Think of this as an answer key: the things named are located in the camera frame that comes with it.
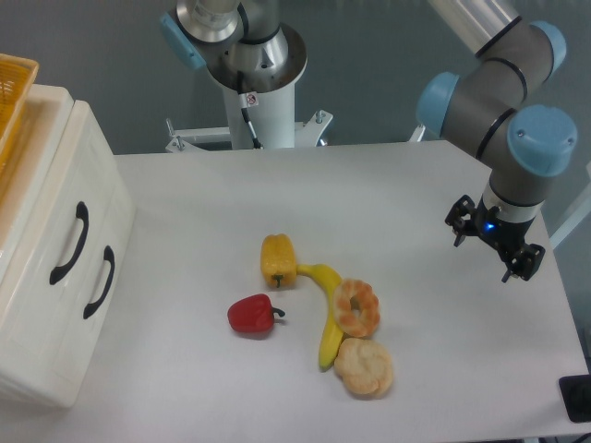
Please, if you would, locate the white frame bar right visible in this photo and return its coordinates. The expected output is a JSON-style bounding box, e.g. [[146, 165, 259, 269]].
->
[[549, 183, 590, 249]]

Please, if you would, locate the red bell pepper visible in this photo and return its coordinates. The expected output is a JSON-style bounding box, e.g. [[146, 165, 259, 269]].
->
[[227, 293, 285, 333]]

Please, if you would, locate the yellow banana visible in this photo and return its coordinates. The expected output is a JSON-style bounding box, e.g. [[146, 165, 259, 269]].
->
[[296, 264, 344, 372]]

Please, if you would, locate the yellow plastic basket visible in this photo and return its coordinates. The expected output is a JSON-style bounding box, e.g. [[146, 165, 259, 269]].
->
[[1, 54, 39, 199]]

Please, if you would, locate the glazed ring doughnut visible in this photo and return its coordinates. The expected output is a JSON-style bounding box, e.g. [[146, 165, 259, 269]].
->
[[332, 279, 380, 338]]

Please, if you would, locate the white drawer cabinet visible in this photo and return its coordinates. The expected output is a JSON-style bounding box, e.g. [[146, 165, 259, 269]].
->
[[1, 85, 136, 408]]

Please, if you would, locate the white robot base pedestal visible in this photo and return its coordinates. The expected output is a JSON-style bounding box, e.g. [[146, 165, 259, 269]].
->
[[159, 0, 341, 153]]

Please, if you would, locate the yellow bell pepper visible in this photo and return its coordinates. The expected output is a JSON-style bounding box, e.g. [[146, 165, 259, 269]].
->
[[260, 233, 296, 289]]

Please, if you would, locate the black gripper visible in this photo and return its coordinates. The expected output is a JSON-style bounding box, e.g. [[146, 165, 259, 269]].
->
[[445, 194, 546, 282]]

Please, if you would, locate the black device at edge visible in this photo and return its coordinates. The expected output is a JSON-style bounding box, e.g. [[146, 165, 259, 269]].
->
[[559, 374, 591, 423]]

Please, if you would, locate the black lower drawer handle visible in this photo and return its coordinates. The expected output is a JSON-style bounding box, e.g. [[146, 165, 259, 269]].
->
[[82, 245, 116, 319]]

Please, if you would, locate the round bread bun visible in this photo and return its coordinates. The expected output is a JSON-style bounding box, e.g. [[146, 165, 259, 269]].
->
[[333, 338, 394, 398]]

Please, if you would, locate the black top drawer handle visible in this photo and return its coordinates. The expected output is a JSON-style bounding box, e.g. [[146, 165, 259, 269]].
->
[[49, 201, 90, 285]]

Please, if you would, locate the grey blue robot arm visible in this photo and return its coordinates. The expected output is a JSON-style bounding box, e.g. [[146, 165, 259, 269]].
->
[[416, 1, 578, 281]]

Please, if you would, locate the black drawer handle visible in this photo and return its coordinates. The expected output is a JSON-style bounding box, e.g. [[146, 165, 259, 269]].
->
[[49, 201, 90, 285], [82, 245, 116, 319]]

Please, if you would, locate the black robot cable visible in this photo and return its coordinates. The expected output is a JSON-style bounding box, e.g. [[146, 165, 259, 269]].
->
[[235, 71, 264, 150]]

